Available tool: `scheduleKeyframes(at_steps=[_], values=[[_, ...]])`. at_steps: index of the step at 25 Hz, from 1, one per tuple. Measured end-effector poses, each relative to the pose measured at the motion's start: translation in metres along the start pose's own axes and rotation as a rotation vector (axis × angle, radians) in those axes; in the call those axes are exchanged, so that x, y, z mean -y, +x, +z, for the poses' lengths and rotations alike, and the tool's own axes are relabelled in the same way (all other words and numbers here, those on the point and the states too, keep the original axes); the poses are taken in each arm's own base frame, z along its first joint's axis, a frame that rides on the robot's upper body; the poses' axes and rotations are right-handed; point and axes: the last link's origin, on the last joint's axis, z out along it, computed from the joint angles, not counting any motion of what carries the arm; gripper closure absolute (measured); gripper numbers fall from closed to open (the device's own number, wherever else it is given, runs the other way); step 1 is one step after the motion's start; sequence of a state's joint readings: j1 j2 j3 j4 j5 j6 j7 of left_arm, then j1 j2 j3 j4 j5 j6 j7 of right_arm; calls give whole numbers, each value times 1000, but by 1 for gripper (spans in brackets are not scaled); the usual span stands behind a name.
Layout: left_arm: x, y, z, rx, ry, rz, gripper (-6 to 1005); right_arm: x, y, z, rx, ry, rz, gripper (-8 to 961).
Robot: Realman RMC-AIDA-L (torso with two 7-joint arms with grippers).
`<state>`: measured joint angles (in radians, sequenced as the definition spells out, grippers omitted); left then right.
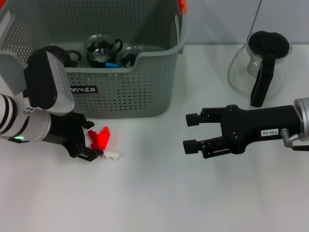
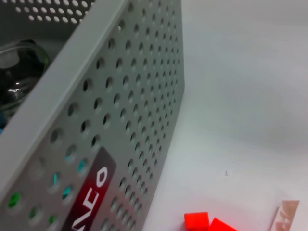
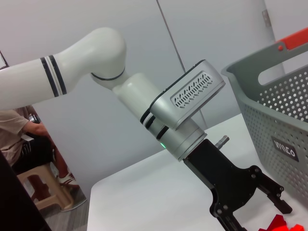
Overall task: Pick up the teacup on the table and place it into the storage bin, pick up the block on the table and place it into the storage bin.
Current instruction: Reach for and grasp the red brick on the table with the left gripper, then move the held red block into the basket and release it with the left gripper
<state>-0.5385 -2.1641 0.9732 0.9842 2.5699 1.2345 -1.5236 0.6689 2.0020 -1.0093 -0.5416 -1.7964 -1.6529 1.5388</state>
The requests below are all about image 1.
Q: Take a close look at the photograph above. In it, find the glass teacup black sleeve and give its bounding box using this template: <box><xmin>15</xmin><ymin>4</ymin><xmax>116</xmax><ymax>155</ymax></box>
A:
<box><xmin>84</xmin><ymin>33</ymin><xmax>124</xmax><ymax>69</ymax></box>
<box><xmin>119</xmin><ymin>45</ymin><xmax>145</xmax><ymax>69</ymax></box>

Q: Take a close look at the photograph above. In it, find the right gripper cable plug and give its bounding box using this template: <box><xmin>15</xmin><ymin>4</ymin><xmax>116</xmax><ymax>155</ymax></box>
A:
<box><xmin>280</xmin><ymin>128</ymin><xmax>309</xmax><ymax>152</ymax></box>

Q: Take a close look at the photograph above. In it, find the glass pitcher black handle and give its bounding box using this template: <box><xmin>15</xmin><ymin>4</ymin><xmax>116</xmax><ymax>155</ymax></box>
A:
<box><xmin>227</xmin><ymin>30</ymin><xmax>293</xmax><ymax>108</ymax></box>

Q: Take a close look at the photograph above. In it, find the clear translucent toy brick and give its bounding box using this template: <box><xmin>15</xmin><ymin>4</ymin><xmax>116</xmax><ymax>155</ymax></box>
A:
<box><xmin>103</xmin><ymin>151</ymin><xmax>121</xmax><ymax>160</ymax></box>

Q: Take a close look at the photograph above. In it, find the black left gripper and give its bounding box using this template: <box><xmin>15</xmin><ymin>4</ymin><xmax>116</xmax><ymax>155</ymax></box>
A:
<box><xmin>44</xmin><ymin>112</ymin><xmax>104</xmax><ymax>162</ymax></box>

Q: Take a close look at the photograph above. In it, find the grey perforated storage bin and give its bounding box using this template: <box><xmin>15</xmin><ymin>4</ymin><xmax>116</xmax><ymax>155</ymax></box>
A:
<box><xmin>0</xmin><ymin>0</ymin><xmax>188</xmax><ymax>119</ymax></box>

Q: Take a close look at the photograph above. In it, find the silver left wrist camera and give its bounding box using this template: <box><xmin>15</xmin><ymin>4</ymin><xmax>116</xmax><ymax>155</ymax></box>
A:
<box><xmin>23</xmin><ymin>48</ymin><xmax>75</xmax><ymax>115</ymax></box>

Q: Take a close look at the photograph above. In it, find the dark red toy brick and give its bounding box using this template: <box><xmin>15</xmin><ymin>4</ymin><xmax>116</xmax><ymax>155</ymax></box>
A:
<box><xmin>87</xmin><ymin>130</ymin><xmax>99</xmax><ymax>150</ymax></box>

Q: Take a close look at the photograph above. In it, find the dark clay teapot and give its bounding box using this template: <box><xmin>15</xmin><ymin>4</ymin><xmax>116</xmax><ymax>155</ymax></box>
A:
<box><xmin>44</xmin><ymin>45</ymin><xmax>82</xmax><ymax>68</ymax></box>

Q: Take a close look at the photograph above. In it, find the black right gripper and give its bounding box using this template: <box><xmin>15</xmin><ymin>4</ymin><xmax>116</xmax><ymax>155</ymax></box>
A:
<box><xmin>183</xmin><ymin>104</ymin><xmax>303</xmax><ymax>160</ymax></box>

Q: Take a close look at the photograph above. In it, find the bright red toy brick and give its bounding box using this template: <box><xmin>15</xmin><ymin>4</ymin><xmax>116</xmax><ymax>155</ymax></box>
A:
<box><xmin>96</xmin><ymin>132</ymin><xmax>110</xmax><ymax>149</ymax></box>

